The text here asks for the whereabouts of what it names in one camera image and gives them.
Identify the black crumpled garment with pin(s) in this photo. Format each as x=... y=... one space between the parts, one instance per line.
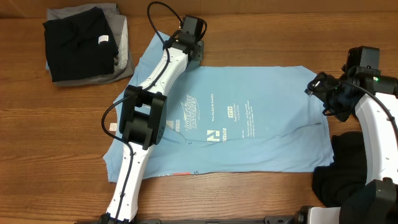
x=346 y=175

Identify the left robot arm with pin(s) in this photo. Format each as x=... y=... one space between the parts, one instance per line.
x=143 y=120

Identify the folded grey garment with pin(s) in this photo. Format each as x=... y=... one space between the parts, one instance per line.
x=123 y=67

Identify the folded black garment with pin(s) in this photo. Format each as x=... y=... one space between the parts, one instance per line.
x=80 y=46

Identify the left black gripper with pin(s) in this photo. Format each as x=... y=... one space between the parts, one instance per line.
x=198 y=43

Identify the light blue printed t-shirt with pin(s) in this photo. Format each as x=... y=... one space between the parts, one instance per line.
x=242 y=119

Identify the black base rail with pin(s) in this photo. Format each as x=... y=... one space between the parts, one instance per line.
x=211 y=221

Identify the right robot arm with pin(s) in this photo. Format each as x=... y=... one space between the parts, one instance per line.
x=372 y=98

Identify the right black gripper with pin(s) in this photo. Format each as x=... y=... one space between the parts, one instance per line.
x=318 y=87

